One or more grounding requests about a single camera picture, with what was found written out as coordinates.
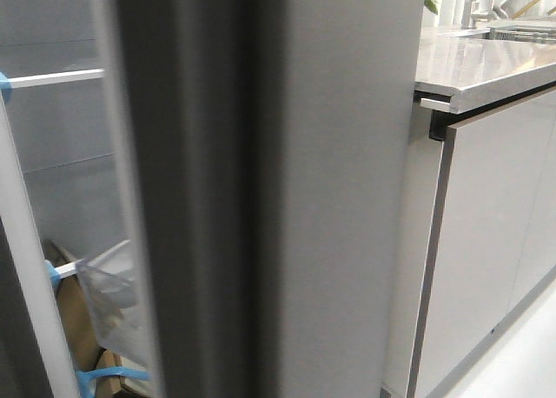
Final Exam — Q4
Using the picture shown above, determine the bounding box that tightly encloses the dark grey right fridge door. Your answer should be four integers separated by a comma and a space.
91, 0, 423, 397

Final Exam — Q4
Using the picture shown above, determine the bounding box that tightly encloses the stainless steel fridge body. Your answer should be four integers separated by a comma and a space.
0, 0, 153, 398

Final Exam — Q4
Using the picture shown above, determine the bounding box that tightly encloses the clear plastic bag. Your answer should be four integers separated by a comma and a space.
76, 240, 149, 366

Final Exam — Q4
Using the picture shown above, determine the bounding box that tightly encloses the white kitchen counter cabinet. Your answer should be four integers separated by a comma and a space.
382, 17, 555, 397

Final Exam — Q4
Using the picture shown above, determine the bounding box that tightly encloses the brown cardboard box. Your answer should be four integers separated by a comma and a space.
43, 241, 153, 397

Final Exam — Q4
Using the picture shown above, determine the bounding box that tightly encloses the steel sink faucet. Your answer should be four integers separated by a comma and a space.
460, 0, 496, 30

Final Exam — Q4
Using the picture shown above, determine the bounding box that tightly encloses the blue tape strip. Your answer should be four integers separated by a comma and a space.
75, 366, 150, 398

